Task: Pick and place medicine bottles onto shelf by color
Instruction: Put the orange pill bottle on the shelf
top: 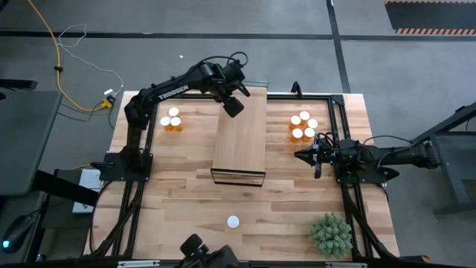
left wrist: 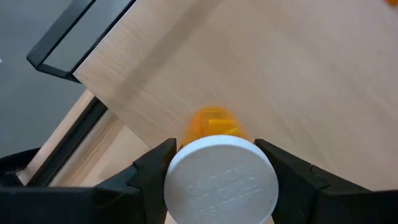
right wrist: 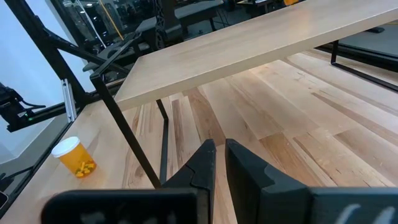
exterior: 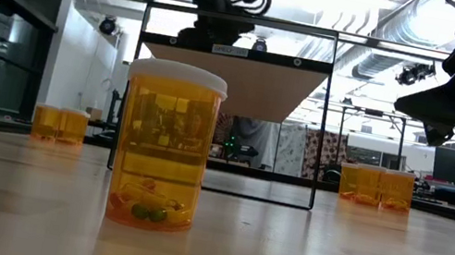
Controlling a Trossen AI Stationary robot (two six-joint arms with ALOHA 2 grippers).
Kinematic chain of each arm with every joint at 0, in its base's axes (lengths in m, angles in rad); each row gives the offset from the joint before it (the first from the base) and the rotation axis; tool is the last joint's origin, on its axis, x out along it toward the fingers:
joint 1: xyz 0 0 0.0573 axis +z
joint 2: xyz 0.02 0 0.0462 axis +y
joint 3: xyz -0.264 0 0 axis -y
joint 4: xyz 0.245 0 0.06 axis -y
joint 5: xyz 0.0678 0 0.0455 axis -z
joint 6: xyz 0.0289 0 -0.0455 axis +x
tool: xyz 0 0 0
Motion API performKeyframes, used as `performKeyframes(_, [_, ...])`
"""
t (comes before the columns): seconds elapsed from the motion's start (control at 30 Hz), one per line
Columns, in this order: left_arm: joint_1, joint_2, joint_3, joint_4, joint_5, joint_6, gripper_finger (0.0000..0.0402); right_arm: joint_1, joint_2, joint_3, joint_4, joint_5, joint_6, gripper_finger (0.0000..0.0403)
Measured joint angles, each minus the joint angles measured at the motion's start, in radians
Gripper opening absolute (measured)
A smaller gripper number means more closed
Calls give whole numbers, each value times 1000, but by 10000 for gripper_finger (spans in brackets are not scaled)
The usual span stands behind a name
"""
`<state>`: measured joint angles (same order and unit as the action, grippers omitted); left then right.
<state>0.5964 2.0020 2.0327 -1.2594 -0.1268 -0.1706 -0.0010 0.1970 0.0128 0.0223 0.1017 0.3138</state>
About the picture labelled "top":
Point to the black frame clamp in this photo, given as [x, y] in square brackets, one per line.
[296, 88]

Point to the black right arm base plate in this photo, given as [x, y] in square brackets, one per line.
[386, 174]

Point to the black aluminium rig frame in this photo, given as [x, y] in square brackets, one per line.
[308, 97]

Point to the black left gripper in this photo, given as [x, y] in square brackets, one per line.
[232, 74]

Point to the black computer mouse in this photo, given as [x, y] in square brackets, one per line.
[20, 229]

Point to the bulky black object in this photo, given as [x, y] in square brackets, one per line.
[212, 257]

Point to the black desk leg bar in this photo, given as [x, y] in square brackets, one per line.
[63, 188]

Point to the black metal desk frame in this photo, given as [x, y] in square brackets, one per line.
[451, 178]

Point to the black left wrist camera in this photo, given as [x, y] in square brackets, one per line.
[233, 107]

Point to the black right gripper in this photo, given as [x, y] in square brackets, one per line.
[336, 156]

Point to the orange black clamp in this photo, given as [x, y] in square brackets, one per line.
[422, 258]

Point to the wooden shelf black metal frame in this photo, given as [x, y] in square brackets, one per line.
[241, 149]

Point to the small white power adapter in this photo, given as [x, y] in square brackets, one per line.
[108, 91]

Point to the black mat orange striped edge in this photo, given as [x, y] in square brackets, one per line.
[431, 15]

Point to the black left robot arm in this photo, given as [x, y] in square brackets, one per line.
[171, 92]

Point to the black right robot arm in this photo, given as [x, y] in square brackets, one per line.
[409, 156]

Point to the flat black desk item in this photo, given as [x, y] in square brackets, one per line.
[18, 84]

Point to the grey desk top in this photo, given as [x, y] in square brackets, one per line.
[26, 141]

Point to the white grey box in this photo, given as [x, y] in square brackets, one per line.
[91, 180]

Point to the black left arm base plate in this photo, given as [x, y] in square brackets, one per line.
[111, 171]

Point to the green artificial succulent plant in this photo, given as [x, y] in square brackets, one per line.
[331, 235]

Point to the silver metal bracket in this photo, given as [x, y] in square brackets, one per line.
[138, 264]
[346, 265]

